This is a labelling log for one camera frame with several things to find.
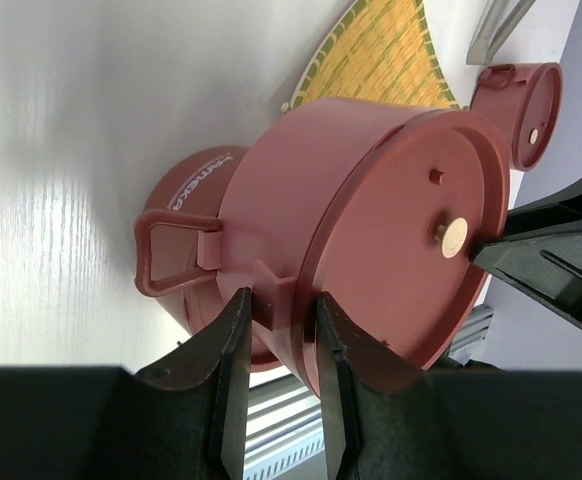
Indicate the red steel bowl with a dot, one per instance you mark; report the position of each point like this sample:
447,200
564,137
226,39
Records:
167,231
495,99
273,206

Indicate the metal tongs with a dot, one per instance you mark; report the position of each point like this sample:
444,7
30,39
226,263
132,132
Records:
497,23

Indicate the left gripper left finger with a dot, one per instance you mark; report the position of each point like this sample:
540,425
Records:
181,417

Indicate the bamboo woven tray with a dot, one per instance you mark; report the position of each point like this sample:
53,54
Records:
380,51

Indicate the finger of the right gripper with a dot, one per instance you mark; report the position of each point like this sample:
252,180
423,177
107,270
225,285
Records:
544,264

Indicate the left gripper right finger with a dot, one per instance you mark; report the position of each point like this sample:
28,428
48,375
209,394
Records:
384,418

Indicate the red lid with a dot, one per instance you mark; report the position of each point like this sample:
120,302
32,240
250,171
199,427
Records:
539,88
393,247

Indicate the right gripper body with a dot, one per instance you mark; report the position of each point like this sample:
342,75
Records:
562,207

